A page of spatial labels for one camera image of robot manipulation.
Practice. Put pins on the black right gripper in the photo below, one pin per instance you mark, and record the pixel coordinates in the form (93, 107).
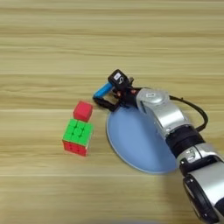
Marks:
(127, 97)

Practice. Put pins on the blue rectangular block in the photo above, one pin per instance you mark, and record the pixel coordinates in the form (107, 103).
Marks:
(102, 91)

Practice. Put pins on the red cube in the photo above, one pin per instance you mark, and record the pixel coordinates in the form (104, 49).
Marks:
(83, 111)

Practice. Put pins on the light blue round plate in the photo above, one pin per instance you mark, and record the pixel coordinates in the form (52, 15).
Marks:
(137, 143)

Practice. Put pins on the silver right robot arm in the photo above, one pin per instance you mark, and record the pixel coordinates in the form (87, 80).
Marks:
(172, 116)

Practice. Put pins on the small black box white label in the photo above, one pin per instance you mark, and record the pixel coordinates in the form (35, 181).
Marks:
(118, 78)

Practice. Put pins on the Rubik's cube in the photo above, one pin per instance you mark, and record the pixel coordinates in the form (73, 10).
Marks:
(77, 137)

